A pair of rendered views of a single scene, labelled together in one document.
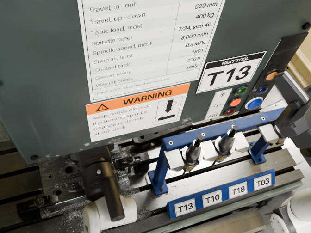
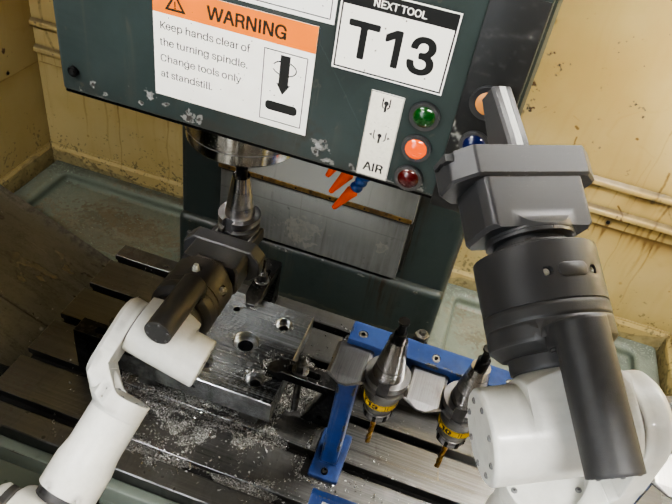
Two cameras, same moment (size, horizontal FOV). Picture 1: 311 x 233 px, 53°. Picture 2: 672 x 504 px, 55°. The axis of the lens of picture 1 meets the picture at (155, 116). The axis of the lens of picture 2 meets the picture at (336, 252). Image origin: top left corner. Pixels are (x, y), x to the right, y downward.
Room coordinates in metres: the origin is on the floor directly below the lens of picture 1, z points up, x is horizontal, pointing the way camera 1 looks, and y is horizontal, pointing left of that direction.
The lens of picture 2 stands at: (-0.09, -0.41, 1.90)
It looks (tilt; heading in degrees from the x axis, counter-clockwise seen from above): 40 degrees down; 38
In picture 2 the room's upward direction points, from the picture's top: 11 degrees clockwise
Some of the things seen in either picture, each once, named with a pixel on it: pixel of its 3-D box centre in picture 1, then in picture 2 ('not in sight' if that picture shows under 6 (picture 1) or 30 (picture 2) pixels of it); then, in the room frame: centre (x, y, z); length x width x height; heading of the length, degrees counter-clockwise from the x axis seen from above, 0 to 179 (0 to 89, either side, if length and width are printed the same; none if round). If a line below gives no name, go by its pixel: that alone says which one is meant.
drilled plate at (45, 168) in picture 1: (82, 167); (221, 341); (0.43, 0.23, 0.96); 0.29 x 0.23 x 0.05; 118
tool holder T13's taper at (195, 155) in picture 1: (195, 148); (393, 356); (0.43, -0.13, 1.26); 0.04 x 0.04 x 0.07
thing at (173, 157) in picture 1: (175, 160); (349, 365); (0.41, -0.08, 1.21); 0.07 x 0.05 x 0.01; 28
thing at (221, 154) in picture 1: (224, 146); (464, 404); (0.48, -0.23, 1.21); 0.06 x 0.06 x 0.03
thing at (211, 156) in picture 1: (208, 151); (425, 391); (0.46, -0.18, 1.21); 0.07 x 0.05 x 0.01; 28
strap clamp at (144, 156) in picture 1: (131, 163); (301, 384); (0.48, 0.06, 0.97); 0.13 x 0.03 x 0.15; 118
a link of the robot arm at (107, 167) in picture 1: (96, 163); (209, 272); (0.33, 0.13, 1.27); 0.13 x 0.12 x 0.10; 118
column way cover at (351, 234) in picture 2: not in sight; (319, 158); (0.81, 0.39, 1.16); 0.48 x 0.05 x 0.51; 118
